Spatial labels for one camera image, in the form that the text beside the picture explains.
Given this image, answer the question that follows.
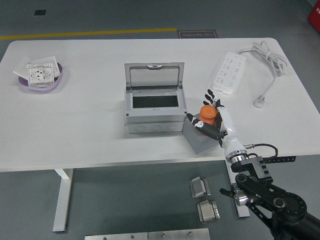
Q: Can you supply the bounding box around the grey metal base plate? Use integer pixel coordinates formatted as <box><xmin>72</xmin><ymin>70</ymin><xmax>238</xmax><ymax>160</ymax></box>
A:
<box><xmin>84</xmin><ymin>232</ymin><xmax>149</xmax><ymax>240</ymax></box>
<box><xmin>147</xmin><ymin>227</ymin><xmax>211</xmax><ymax>240</ymax></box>

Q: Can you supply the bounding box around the grey cube with round hole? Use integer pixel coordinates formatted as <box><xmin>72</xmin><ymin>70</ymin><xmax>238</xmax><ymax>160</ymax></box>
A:
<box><xmin>181</xmin><ymin>112</ymin><xmax>225</xmax><ymax>155</ymax></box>

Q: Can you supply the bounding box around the orange cylinder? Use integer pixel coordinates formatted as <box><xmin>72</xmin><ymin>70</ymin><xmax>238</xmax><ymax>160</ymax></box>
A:
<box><xmin>199</xmin><ymin>105</ymin><xmax>218</xmax><ymax>126</ymax></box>

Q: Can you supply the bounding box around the grey electrical box with lid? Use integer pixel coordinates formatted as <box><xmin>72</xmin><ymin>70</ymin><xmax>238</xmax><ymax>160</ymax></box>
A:
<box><xmin>124</xmin><ymin>62</ymin><xmax>189</xmax><ymax>135</ymax></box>

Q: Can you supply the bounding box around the purple bowl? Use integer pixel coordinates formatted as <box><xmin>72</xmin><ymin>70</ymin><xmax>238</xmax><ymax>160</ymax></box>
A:
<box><xmin>17</xmin><ymin>62</ymin><xmax>65</xmax><ymax>91</ymax></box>

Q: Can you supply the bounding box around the red object with white print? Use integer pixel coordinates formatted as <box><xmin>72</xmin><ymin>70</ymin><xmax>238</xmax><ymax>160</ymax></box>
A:
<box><xmin>307</xmin><ymin>6</ymin><xmax>320</xmax><ymax>26</ymax></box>

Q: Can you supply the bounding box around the white power cord with plug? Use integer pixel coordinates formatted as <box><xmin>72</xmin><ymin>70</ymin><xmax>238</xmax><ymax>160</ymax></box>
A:
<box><xmin>236</xmin><ymin>40</ymin><xmax>289</xmax><ymax>109</ymax></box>

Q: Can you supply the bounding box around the metal block on floor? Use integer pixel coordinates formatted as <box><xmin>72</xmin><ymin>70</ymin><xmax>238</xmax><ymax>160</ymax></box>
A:
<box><xmin>189</xmin><ymin>176</ymin><xmax>212</xmax><ymax>200</ymax></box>
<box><xmin>196</xmin><ymin>199</ymin><xmax>221</xmax><ymax>224</ymax></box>

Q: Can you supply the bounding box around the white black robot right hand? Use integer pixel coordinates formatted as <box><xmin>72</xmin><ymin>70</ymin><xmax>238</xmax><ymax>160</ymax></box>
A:
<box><xmin>186</xmin><ymin>88</ymin><xmax>247</xmax><ymax>159</ymax></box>

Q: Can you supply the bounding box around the white socket panel with holes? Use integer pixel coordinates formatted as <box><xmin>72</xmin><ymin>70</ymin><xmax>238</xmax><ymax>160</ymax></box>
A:
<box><xmin>26</xmin><ymin>62</ymin><xmax>56</xmax><ymax>88</ymax></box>

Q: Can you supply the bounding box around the white power strip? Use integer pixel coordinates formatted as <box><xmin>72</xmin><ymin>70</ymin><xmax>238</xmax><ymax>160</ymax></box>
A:
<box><xmin>211</xmin><ymin>51</ymin><xmax>247</xmax><ymax>96</ymax></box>

